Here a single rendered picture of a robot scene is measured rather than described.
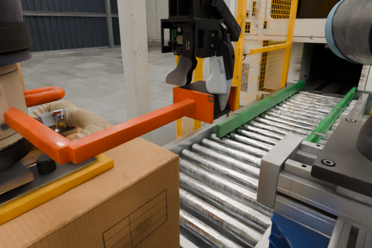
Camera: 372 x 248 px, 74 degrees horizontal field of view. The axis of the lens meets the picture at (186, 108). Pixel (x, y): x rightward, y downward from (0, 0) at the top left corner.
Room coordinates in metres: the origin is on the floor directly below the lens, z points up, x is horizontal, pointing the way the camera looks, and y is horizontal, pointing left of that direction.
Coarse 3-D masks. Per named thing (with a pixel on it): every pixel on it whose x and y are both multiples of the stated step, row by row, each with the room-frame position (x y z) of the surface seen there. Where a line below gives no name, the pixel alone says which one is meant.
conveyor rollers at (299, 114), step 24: (312, 96) 2.26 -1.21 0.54; (264, 120) 1.64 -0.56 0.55; (288, 120) 1.63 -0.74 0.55; (312, 120) 1.67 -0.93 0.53; (336, 120) 1.65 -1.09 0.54; (216, 144) 1.26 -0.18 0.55; (240, 144) 1.26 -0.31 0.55; (264, 144) 1.26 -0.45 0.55; (192, 168) 1.03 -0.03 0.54; (216, 168) 1.04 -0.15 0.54; (240, 168) 1.05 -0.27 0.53; (216, 192) 0.84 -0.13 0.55; (240, 192) 0.85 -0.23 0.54; (192, 216) 0.71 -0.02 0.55; (216, 216) 0.72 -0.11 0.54; (240, 216) 0.75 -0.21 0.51; (264, 216) 0.71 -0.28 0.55; (216, 240) 0.61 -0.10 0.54
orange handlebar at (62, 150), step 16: (32, 96) 0.42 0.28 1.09; (48, 96) 0.44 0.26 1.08; (16, 112) 0.34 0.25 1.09; (160, 112) 0.34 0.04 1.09; (176, 112) 0.36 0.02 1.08; (192, 112) 0.39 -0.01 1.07; (16, 128) 0.31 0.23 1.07; (32, 128) 0.28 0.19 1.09; (48, 128) 0.28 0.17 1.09; (112, 128) 0.28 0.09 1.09; (128, 128) 0.29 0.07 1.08; (144, 128) 0.31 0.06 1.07; (48, 144) 0.24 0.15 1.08; (64, 144) 0.24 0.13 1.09; (80, 144) 0.24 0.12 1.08; (96, 144) 0.25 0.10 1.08; (112, 144) 0.27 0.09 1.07; (64, 160) 0.23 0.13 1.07; (80, 160) 0.24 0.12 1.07
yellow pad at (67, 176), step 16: (48, 160) 0.36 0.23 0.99; (96, 160) 0.40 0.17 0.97; (112, 160) 0.41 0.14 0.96; (48, 176) 0.35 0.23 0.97; (64, 176) 0.35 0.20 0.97; (80, 176) 0.36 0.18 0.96; (96, 176) 0.38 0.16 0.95; (16, 192) 0.31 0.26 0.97; (32, 192) 0.31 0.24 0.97; (48, 192) 0.32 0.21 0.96; (64, 192) 0.33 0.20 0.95; (0, 208) 0.28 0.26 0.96; (16, 208) 0.28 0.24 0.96; (32, 208) 0.30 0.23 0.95; (0, 224) 0.27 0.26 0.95
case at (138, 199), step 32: (32, 160) 0.43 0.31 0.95; (128, 160) 0.44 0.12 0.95; (160, 160) 0.44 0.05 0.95; (96, 192) 0.34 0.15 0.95; (128, 192) 0.35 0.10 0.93; (160, 192) 0.41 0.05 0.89; (32, 224) 0.27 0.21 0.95; (64, 224) 0.27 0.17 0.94; (96, 224) 0.31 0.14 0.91; (128, 224) 0.35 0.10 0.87; (160, 224) 0.41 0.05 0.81
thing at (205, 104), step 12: (192, 84) 0.45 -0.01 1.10; (204, 84) 0.45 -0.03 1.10; (180, 96) 0.42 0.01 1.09; (192, 96) 0.40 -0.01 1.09; (204, 96) 0.39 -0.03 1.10; (216, 96) 0.41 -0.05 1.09; (204, 108) 0.39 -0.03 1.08; (216, 108) 0.41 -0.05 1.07; (228, 108) 0.43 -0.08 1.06; (204, 120) 0.38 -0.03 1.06
